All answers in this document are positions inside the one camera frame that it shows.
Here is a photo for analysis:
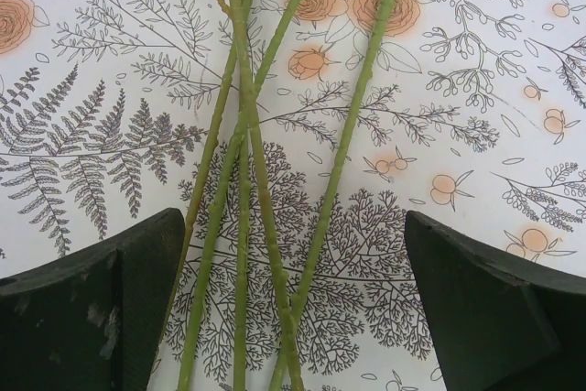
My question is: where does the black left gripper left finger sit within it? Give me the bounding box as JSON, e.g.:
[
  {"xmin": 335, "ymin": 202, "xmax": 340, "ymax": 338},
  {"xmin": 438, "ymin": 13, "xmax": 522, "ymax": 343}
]
[{"xmin": 0, "ymin": 207, "xmax": 187, "ymax": 391}]

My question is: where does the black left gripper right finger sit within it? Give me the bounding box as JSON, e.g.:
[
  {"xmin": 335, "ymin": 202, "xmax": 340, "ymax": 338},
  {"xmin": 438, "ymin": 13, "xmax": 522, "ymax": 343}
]
[{"xmin": 405, "ymin": 210, "xmax": 586, "ymax": 391}]

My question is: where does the pink fake flower stem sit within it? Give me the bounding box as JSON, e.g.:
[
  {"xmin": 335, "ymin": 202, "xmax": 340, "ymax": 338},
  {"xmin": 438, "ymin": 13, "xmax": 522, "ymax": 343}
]
[
  {"xmin": 219, "ymin": 0, "xmax": 306, "ymax": 391},
  {"xmin": 176, "ymin": 0, "xmax": 324, "ymax": 391}
]

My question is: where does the cream fake flower stem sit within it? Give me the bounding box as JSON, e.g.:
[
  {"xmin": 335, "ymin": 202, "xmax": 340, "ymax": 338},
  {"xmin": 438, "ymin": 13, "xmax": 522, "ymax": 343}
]
[
  {"xmin": 162, "ymin": 0, "xmax": 266, "ymax": 323},
  {"xmin": 232, "ymin": 102, "xmax": 253, "ymax": 391}
]

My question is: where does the light blue fake flower stem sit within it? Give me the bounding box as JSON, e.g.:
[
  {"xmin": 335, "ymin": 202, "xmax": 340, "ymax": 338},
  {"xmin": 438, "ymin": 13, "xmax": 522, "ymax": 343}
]
[{"xmin": 267, "ymin": 0, "xmax": 413, "ymax": 391}]

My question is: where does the floral patterned tablecloth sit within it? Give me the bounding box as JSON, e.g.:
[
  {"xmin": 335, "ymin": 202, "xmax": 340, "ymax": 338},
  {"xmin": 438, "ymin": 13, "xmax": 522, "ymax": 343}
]
[{"xmin": 0, "ymin": 0, "xmax": 586, "ymax": 391}]

